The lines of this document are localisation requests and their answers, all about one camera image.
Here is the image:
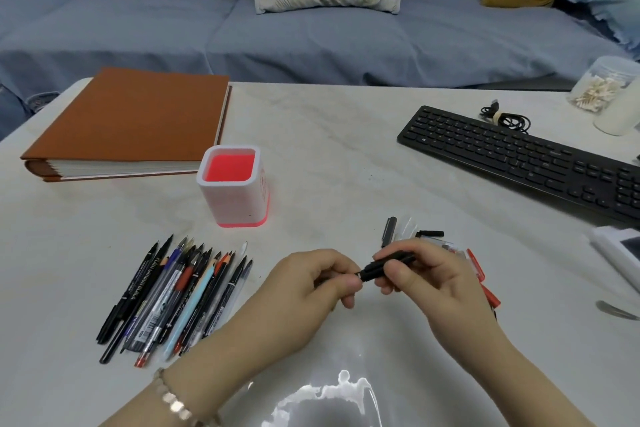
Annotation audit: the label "blue-grey sofa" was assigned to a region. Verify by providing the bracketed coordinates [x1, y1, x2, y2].
[0, 0, 640, 141]

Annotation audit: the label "black keyboard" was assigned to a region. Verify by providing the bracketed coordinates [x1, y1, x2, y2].
[397, 105, 640, 229]

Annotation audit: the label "red pen cap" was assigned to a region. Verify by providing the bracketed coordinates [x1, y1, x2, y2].
[466, 249, 487, 283]
[480, 284, 502, 310]

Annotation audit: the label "black coiled cable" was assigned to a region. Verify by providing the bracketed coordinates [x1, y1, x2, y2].
[479, 99, 531, 134]

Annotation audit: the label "white and red pen holder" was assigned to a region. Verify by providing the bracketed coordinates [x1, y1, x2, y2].
[196, 144, 271, 229]

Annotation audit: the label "person's left hand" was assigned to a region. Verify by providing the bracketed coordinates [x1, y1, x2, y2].
[239, 249, 364, 358]

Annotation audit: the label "brown photo album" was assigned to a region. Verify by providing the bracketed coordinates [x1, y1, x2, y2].
[20, 67, 233, 183]

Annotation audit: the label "clear pen barrel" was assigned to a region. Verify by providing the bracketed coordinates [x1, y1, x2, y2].
[420, 237, 467, 256]

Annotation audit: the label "person's left forearm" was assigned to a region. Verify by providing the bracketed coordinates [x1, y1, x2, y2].
[100, 319, 303, 427]

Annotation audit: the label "pile of assorted pens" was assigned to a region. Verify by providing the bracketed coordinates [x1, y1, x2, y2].
[96, 235, 254, 368]

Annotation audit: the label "silver metal utensil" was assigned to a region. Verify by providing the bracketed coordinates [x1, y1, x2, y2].
[595, 300, 640, 321]

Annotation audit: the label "black pen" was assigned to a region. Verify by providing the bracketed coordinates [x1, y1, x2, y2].
[314, 251, 417, 288]

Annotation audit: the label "white box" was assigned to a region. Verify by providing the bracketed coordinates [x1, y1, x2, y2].
[589, 226, 640, 295]

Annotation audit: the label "beaded bracelet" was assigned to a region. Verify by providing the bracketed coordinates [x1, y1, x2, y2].
[152, 368, 222, 427]

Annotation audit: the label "person's right hand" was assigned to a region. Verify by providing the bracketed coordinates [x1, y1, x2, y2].
[372, 240, 502, 363]

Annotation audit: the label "clear pen cap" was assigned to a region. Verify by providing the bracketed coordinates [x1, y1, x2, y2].
[397, 215, 419, 243]

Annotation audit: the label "person's right forearm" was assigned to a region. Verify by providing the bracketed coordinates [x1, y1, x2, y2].
[440, 329, 597, 427]

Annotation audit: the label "blue denim jeans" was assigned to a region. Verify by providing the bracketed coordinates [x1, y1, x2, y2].
[0, 83, 62, 141]

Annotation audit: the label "clear jar of cotton swabs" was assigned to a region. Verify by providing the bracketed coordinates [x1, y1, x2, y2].
[566, 55, 634, 114]

